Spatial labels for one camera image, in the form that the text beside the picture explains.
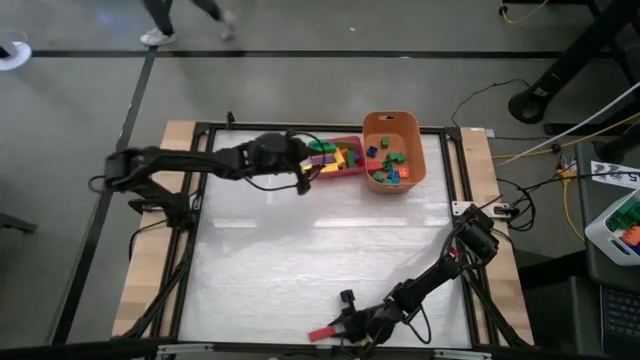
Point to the orange plastic bin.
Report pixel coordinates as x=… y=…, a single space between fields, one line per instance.
x=395 y=125

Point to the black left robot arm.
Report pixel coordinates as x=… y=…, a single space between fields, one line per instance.
x=175 y=159

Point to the large green lego brick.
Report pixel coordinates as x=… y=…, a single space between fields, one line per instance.
x=322 y=147

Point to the black metal table frame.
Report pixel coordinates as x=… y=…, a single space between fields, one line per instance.
x=300 y=126

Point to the black furniture leg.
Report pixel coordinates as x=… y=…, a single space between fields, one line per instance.
x=17 y=222

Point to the white round stand base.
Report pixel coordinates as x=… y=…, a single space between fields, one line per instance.
x=20 y=55

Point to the small red block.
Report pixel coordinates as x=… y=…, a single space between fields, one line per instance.
x=379 y=165
x=371 y=165

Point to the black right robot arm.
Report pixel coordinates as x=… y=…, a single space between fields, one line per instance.
x=435 y=272

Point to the purple long block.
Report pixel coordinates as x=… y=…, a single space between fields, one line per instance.
x=322 y=159

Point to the silver corner bracket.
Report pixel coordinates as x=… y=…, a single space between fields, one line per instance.
x=185 y=348
x=462 y=354

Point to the extra long green block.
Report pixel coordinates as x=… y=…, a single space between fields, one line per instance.
x=351 y=159

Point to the person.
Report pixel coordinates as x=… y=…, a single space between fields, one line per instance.
x=160 y=20

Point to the white plastic bin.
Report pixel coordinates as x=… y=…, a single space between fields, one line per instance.
x=597 y=235

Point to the silver mounting plate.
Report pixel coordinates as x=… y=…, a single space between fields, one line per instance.
x=460 y=207

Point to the black stand with round base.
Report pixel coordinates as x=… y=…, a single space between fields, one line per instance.
x=530 y=105

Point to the dark grey side table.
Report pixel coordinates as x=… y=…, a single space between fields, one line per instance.
x=587 y=270

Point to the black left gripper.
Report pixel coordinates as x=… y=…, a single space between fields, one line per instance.
x=272 y=152

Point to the yellow long block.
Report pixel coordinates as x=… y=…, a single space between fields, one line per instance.
x=327 y=168
x=340 y=159

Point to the printed paper sheet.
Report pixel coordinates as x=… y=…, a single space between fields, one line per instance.
x=615 y=175

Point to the small blue block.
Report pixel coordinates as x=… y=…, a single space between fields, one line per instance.
x=372 y=151
x=397 y=179

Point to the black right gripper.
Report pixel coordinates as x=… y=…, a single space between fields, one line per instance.
x=377 y=322

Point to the small blue lego brick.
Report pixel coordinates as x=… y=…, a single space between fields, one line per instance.
x=392 y=173

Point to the black keyboard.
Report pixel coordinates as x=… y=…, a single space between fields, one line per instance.
x=622 y=315

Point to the red long block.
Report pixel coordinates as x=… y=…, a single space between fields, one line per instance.
x=321 y=334

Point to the pink plastic bin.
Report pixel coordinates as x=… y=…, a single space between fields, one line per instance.
x=361 y=165

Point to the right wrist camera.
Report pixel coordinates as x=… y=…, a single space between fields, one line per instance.
x=347 y=296

